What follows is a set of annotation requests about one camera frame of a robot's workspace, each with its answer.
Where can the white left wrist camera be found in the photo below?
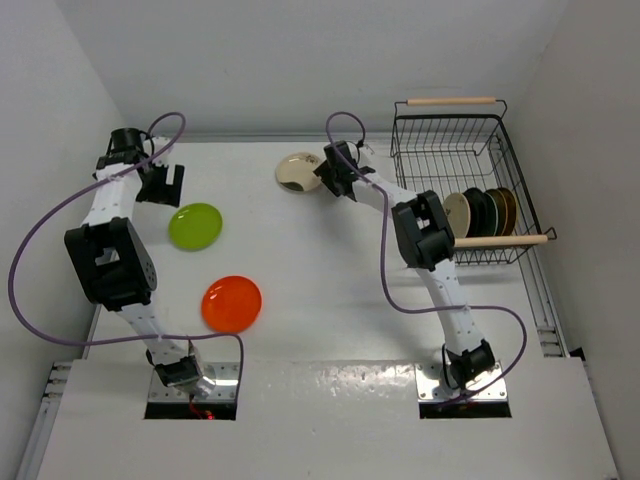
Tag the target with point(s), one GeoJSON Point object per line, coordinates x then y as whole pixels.
{"type": "Point", "coordinates": [157, 147]}

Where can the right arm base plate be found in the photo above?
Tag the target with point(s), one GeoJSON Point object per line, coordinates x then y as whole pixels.
{"type": "Point", "coordinates": [488, 387]}

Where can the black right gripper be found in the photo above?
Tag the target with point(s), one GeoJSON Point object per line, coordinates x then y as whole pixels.
{"type": "Point", "coordinates": [325, 171]}

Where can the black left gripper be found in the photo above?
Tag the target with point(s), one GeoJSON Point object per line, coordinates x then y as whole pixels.
{"type": "Point", "coordinates": [164, 193]}

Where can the orange plate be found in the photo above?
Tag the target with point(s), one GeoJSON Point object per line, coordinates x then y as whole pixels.
{"type": "Point", "coordinates": [231, 304]}

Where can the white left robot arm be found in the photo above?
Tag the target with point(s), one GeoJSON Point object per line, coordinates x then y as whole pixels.
{"type": "Point", "coordinates": [113, 266]}

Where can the cream plate with black mark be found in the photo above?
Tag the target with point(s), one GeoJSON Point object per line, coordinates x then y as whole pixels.
{"type": "Point", "coordinates": [296, 172]}

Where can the yellow patterned plate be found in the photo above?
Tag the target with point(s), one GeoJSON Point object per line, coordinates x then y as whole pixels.
{"type": "Point", "coordinates": [512, 211]}
{"type": "Point", "coordinates": [501, 205]}

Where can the green plate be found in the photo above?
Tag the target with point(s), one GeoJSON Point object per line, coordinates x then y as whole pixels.
{"type": "Point", "coordinates": [195, 226]}

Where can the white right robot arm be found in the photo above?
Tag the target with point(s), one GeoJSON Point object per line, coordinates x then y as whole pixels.
{"type": "Point", "coordinates": [425, 242]}

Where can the glossy black plate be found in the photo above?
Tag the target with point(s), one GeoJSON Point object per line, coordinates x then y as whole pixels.
{"type": "Point", "coordinates": [478, 209]}

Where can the black wire dish rack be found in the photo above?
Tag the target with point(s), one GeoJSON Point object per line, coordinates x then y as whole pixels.
{"type": "Point", "coordinates": [444, 152]}

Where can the blue floral plate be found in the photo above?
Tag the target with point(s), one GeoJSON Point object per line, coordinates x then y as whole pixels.
{"type": "Point", "coordinates": [492, 215]}

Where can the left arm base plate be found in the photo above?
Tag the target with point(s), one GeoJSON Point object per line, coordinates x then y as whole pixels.
{"type": "Point", "coordinates": [218, 385]}

